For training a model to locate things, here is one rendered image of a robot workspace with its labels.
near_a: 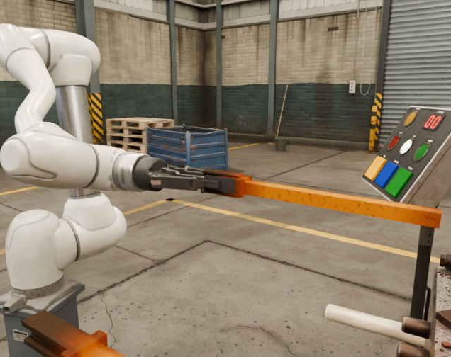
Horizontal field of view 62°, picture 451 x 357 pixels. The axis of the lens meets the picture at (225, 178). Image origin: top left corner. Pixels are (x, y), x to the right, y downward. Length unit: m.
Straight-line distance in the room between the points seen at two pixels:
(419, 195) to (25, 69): 1.09
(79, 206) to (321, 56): 8.33
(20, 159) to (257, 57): 9.48
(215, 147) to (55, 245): 4.60
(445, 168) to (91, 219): 1.05
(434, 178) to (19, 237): 1.15
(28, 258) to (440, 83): 8.03
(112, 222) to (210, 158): 4.36
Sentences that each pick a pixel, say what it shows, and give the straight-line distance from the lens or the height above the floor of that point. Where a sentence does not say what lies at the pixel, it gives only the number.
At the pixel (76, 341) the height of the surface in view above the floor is 0.98.
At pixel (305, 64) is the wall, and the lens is 9.43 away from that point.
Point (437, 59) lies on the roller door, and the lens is 8.61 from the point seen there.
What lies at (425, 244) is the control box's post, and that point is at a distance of 1.27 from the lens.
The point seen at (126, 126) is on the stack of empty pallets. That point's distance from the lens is 7.59.
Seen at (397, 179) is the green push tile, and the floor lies 1.01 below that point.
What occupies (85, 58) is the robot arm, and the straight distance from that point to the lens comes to 1.37.
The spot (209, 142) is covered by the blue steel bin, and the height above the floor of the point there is 0.53.
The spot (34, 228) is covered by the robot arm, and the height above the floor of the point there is 0.84.
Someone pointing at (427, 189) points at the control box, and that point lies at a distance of 1.05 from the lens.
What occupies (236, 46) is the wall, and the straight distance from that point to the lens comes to 10.48.
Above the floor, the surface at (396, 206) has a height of 1.07.
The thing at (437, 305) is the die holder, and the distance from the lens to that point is 0.70.
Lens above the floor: 1.24
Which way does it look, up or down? 13 degrees down
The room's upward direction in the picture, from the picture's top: straight up
